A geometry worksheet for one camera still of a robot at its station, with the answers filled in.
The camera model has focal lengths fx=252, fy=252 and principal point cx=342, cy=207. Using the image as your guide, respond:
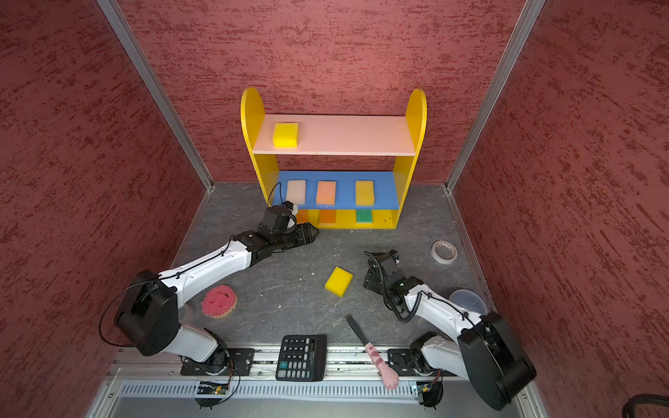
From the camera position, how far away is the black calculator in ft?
2.36

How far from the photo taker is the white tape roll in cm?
97

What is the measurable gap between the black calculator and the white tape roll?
0.51 metres

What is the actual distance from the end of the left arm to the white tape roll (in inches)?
20.1
